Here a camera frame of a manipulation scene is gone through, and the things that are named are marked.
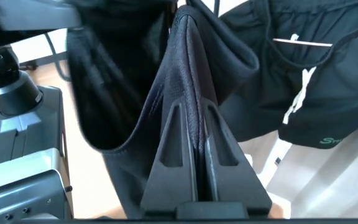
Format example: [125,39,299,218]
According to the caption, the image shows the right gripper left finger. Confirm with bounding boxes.
[140,101,198,219]

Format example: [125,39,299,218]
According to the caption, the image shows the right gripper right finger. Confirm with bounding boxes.
[202,98,273,219]

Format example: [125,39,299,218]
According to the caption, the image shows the black garment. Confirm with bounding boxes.
[66,0,260,219]

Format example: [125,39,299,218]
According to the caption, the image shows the black shorts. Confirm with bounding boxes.
[219,0,358,149]

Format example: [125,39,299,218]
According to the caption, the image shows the pink clothes hanger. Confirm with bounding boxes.
[272,33,334,48]

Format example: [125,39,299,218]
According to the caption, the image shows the beige curtain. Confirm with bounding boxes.
[237,116,358,218]

